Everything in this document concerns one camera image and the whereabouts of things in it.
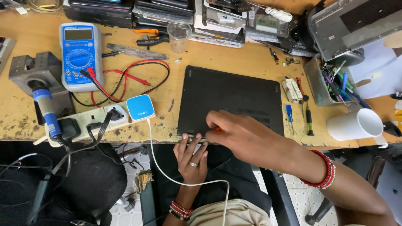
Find black power plug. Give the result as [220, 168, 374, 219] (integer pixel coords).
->
[107, 107, 124, 122]

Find blue handled soldering iron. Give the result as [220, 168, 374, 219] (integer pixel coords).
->
[33, 89, 63, 141]

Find red green beaded wristband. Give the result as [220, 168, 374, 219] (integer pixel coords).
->
[169, 201, 193, 221]

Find grey metal soldering stand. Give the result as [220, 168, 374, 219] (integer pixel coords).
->
[8, 51, 76, 126]

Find clear plastic cup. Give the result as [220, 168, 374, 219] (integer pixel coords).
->
[167, 22, 192, 54]

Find white paper sheets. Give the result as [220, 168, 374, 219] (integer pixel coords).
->
[347, 38, 402, 100]

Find black handled cutters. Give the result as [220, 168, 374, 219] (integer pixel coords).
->
[136, 34, 170, 48]

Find stack of laptops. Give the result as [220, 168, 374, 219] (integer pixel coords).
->
[62, 0, 195, 29]

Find silver laptop chassis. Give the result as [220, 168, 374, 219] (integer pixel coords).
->
[307, 0, 402, 66]

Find person's right hand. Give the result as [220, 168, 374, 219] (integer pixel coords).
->
[205, 110, 303, 173]

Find white power strip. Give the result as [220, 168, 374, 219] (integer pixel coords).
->
[44, 101, 132, 147]

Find person's left hand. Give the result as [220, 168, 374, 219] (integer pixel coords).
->
[173, 133, 209, 185]

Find red multimeter probe lead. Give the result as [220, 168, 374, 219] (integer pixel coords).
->
[87, 59, 171, 108]

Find small black flex connector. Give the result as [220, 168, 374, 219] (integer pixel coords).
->
[269, 47, 280, 65]

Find black chair armrest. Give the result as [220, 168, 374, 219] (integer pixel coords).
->
[261, 168, 300, 226]

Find red beaded bracelet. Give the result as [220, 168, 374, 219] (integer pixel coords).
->
[300, 150, 336, 189]

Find blue handled screwdriver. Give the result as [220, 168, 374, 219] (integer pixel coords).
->
[285, 104, 296, 135]

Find grey metal strip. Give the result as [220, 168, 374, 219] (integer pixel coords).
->
[106, 43, 169, 61]

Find white mug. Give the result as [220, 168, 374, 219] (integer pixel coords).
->
[326, 108, 384, 142]

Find orange handled pliers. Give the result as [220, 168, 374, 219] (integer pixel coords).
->
[133, 27, 167, 36]

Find green black screwdriver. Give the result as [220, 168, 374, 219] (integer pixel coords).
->
[305, 100, 315, 137]

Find clear tray of tools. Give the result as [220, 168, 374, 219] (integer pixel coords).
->
[303, 56, 372, 109]

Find pile of laptop parts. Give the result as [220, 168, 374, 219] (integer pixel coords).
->
[188, 0, 318, 58]

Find blue white travel router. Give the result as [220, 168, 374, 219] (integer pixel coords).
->
[126, 94, 156, 121]

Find person's beige trousers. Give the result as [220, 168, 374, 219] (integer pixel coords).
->
[188, 198, 267, 226]

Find black power adapter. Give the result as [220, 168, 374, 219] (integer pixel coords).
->
[58, 118, 82, 141]

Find black office chair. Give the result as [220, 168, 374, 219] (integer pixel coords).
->
[0, 141, 128, 226]

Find black multimeter probe lead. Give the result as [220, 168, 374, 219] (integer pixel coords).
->
[70, 62, 170, 107]

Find white cable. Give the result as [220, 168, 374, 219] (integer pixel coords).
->
[146, 118, 230, 226]

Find red handled screwdriver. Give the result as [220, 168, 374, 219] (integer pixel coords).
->
[296, 76, 306, 104]

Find blue digital multimeter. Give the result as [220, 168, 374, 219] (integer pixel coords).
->
[59, 22, 104, 93]

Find black laptop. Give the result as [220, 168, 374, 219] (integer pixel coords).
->
[177, 65, 285, 143]

